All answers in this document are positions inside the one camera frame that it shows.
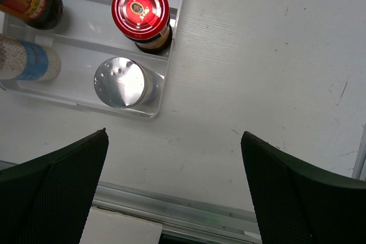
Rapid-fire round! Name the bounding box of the aluminium front rail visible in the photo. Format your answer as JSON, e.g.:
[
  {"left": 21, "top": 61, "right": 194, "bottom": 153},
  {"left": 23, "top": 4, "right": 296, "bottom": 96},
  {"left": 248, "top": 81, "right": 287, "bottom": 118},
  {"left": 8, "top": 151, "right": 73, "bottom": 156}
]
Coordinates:
[{"left": 80, "top": 182, "right": 261, "bottom": 243}]

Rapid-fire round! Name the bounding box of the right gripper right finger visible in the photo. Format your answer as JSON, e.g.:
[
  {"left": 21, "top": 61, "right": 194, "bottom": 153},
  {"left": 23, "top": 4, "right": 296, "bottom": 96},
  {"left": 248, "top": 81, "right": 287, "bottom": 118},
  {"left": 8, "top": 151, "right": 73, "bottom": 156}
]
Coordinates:
[{"left": 241, "top": 131, "right": 365, "bottom": 243}]

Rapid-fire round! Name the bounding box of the white divided organizer tray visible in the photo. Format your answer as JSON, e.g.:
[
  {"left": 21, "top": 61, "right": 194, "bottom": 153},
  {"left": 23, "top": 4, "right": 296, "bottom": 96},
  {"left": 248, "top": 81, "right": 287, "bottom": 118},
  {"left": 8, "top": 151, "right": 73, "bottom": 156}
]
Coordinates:
[{"left": 1, "top": 0, "right": 183, "bottom": 118}]

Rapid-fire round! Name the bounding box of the red-lid sauce jar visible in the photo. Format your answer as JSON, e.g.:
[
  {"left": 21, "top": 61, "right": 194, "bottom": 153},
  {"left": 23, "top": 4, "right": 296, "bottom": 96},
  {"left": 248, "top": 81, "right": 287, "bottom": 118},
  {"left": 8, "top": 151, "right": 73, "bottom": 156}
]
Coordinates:
[
  {"left": 1, "top": 0, "right": 64, "bottom": 30},
  {"left": 111, "top": 0, "right": 172, "bottom": 54}
]

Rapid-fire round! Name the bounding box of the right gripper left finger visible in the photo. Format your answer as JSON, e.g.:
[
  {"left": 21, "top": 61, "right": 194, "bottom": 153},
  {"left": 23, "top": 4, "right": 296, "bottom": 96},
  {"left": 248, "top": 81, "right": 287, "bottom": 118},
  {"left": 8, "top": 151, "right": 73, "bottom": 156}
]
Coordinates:
[{"left": 1, "top": 129, "right": 109, "bottom": 243}]

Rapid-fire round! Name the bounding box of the silver-lid white shaker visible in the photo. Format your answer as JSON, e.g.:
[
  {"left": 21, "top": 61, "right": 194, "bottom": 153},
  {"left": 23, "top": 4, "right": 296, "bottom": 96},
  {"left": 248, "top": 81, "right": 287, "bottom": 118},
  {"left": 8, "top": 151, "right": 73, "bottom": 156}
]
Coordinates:
[
  {"left": 1, "top": 35, "right": 61, "bottom": 81},
  {"left": 94, "top": 57, "right": 162, "bottom": 109}
]

